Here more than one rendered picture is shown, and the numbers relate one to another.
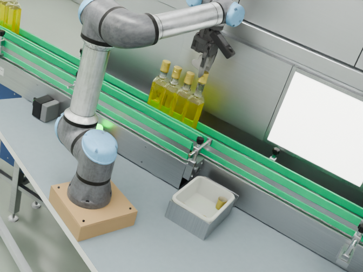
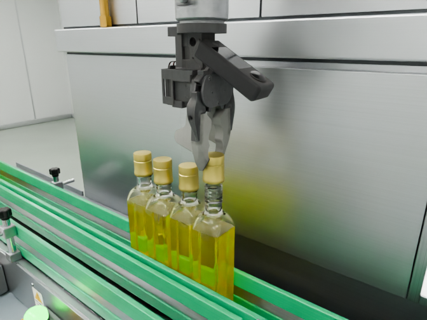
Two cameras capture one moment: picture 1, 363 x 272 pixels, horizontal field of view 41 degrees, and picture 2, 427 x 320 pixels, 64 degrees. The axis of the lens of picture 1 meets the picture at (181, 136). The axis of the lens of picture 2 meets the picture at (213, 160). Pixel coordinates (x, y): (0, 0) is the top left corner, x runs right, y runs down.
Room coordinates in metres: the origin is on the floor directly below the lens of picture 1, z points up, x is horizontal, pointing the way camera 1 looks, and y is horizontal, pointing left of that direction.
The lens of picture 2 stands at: (1.29, -0.14, 1.36)
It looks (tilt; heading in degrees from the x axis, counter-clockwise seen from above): 19 degrees down; 15
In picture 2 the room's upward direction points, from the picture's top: straight up
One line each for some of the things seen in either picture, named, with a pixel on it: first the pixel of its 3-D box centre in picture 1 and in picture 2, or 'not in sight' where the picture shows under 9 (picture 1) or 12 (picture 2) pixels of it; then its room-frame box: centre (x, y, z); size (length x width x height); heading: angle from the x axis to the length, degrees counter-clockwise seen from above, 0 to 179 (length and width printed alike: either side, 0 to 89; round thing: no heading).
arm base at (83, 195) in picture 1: (91, 183); not in sight; (1.32, 0.24, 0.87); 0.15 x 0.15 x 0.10
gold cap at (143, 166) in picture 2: (165, 66); (143, 163); (1.85, 0.15, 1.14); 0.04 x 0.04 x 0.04
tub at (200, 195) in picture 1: (201, 205); not in sight; (1.48, -0.15, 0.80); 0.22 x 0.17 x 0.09; 157
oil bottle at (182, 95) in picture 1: (179, 110); (190, 253); (1.81, 0.04, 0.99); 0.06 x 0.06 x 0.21; 67
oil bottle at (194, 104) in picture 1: (190, 117); (213, 265); (1.78, -0.01, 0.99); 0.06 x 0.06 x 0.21; 67
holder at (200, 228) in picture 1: (203, 203); not in sight; (1.51, -0.16, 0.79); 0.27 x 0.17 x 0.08; 157
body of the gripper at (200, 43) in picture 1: (208, 38); (198, 67); (1.79, 0.01, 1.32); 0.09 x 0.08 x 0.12; 67
